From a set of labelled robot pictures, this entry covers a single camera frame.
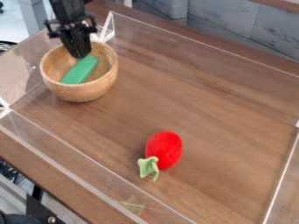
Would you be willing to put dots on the brown wooden bowl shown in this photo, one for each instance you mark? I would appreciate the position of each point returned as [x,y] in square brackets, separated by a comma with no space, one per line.
[56,63]

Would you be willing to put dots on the clear acrylic tray enclosure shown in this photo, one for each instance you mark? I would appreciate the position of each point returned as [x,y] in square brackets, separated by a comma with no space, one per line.
[228,104]

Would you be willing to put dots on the red plush strawberry toy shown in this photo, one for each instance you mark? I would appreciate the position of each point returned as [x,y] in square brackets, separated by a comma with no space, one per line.
[162,152]

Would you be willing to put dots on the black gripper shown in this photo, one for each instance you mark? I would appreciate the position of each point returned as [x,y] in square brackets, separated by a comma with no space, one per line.
[69,12]

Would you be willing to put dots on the green rectangular block stick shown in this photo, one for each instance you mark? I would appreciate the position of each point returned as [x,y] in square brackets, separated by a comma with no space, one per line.
[80,71]

